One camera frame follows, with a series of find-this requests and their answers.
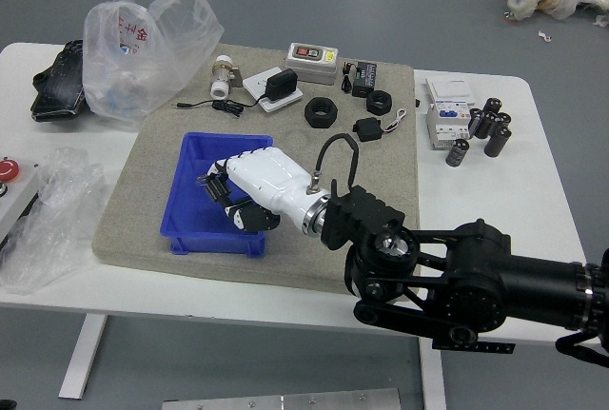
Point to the black table control panel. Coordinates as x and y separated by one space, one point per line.
495 347

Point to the brass valve white pipe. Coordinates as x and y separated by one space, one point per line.
220 82

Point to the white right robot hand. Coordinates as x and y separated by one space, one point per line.
266 177

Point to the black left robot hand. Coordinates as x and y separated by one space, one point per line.
8 406

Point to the black pouch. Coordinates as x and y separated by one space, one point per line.
54 86

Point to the white wall switch plate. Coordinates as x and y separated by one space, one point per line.
254 84

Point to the clear plastic wrap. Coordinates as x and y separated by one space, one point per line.
43 229

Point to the translucent plastic bag red print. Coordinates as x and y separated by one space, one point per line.
123 82

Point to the grey-brown mat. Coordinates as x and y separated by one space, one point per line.
295 272

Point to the big black nut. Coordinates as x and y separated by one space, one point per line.
314 120

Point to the white paper scrap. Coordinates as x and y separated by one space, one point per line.
544 35

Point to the grey switch box yellow label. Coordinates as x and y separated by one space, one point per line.
309 65

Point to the grey box red stop button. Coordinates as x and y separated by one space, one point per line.
16 191

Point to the black module green connector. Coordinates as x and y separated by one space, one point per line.
365 78

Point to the white table leg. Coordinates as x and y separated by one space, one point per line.
83 357
433 376

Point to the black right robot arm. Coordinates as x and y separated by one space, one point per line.
476 277

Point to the black power adapter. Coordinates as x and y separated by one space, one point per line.
280 83

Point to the silver metal plate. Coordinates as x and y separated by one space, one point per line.
285 401

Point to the small black nut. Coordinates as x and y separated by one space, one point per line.
373 108

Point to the white circuit breaker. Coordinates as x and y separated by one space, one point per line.
446 110

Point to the blue plastic box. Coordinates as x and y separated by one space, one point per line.
190 220

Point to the black capacitor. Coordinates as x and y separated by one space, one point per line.
504 120
487 127
457 152
493 106
476 122
498 141

